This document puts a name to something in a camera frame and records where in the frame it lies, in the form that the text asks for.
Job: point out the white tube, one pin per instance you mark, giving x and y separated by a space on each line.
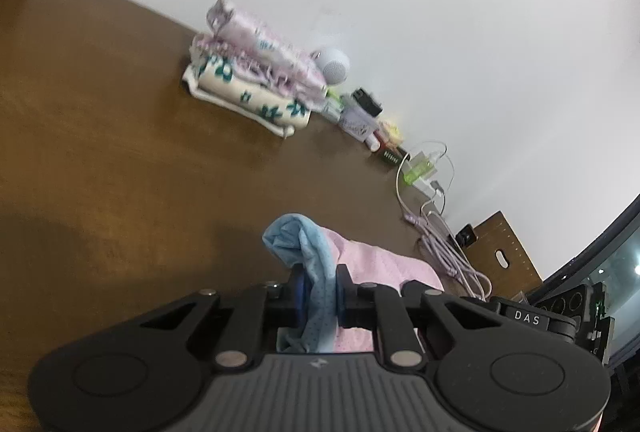
371 142

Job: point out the wooden board with slot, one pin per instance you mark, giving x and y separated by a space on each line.
505 237

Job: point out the dark framed glass door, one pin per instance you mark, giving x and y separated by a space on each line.
620 262

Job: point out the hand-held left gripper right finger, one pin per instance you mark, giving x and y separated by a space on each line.
342 302

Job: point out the black charger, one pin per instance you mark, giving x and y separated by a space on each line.
367 102

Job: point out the dark labelled box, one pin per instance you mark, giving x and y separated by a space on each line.
392 156

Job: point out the white astronaut speaker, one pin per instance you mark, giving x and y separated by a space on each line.
334 65

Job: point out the yellow and pink small box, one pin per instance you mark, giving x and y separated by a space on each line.
390 132

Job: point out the folded cream green-flower cloth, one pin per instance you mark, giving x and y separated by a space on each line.
240 95

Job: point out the grey tin box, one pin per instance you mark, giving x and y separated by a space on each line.
356 125

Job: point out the green and white small box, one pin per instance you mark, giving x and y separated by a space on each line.
332 105

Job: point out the pink and blue mesh top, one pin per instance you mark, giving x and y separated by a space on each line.
380 267

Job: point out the black plug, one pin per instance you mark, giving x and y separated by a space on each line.
466 234

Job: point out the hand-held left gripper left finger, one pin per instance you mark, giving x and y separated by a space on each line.
298 299

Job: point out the white power strip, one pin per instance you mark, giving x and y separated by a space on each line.
434 189

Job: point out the folded pink floral cloth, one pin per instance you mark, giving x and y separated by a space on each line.
260 42

